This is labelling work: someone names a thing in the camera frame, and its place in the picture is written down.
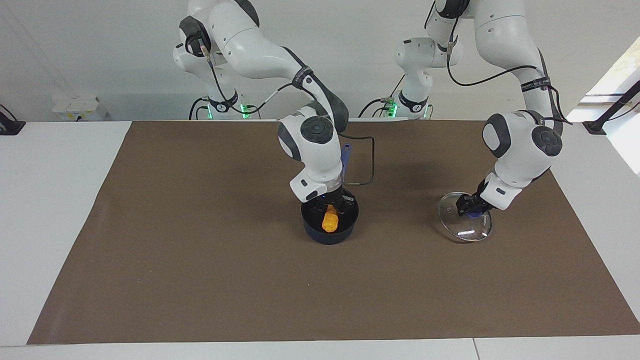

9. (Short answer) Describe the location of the orange corn cob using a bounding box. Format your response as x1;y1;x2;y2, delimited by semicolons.
322;209;341;234

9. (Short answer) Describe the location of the glass lid with blue knob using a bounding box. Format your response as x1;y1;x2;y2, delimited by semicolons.
438;192;494;243

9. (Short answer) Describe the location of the brown table mat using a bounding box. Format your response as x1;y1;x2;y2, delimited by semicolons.
27;120;640;345

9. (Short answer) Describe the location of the white power strip box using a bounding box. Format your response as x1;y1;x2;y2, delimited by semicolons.
52;96;109;122

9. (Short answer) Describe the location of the dark pot with purple handle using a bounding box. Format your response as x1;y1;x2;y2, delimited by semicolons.
300;143;360;246

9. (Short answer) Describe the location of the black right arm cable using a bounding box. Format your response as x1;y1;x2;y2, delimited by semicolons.
197;42;376;187

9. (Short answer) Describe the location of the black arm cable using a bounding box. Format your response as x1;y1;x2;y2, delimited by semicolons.
446;35;574;126
197;42;376;187

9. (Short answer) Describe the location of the black base power cable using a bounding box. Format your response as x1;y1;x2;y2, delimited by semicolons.
357;74;407;119
188;96;211;121

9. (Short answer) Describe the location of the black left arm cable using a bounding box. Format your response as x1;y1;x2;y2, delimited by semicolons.
446;35;574;126

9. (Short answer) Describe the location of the black velcro strap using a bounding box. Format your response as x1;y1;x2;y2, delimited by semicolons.
519;76;552;95
292;66;315;90

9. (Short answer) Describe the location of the black camera stand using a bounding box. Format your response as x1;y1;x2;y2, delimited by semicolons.
582;79;640;136

